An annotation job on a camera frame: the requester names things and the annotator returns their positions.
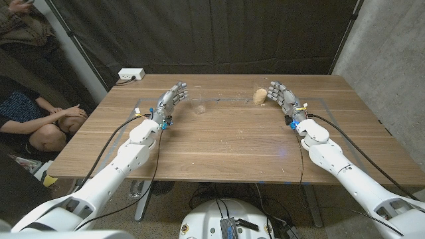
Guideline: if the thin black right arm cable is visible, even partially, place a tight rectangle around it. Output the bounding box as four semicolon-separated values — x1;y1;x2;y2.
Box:
292;127;405;237

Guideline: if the grey table leg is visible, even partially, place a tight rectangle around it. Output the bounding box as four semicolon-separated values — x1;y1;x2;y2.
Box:
302;184;323;228
134;181;153;222

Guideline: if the white power strip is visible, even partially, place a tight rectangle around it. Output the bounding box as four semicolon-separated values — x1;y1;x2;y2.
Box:
118;68;146;81

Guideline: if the black backdrop stand pole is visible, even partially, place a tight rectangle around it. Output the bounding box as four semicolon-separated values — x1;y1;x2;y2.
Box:
328;0;365;76

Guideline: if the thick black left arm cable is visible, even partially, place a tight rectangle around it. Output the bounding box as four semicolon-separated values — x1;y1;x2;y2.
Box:
74;114;152;193

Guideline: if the yellow paper item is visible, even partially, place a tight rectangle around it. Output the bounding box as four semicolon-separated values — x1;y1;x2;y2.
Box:
42;175;59;188

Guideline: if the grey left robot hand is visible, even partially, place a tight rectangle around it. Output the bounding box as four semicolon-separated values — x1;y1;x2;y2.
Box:
151;81;189;127

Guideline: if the seated person in blue top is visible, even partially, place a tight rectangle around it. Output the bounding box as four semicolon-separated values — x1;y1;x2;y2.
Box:
0;75;89;153

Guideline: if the black round floor object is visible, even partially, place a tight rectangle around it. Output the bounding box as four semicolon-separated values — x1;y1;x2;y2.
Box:
151;181;175;196

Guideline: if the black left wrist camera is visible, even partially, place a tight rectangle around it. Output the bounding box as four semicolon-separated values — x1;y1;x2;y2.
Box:
161;115;174;131

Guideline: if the grey box on torso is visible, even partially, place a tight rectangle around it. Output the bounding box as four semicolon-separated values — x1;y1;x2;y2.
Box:
219;217;239;239

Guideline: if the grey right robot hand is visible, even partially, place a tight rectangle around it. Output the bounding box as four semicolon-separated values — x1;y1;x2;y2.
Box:
266;80;309;123

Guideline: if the white robot torso base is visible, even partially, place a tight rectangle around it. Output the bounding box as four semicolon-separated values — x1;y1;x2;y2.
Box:
178;198;276;239

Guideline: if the black backdrop curtain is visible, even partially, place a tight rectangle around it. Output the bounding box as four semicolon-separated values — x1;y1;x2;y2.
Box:
49;0;361;90

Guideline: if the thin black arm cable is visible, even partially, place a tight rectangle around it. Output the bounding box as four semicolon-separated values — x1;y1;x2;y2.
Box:
292;127;405;237
73;128;165;232

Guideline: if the black power strip cable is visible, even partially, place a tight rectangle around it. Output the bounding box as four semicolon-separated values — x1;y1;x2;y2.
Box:
114;76;136;86

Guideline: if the clear plastic bottle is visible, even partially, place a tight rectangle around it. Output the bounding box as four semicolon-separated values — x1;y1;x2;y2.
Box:
128;180;145;200

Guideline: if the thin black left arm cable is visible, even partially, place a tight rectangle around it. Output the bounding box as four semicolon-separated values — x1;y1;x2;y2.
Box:
73;128;165;232

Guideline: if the person in brown sweater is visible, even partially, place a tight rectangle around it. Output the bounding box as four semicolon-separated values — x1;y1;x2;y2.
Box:
0;0;97;110

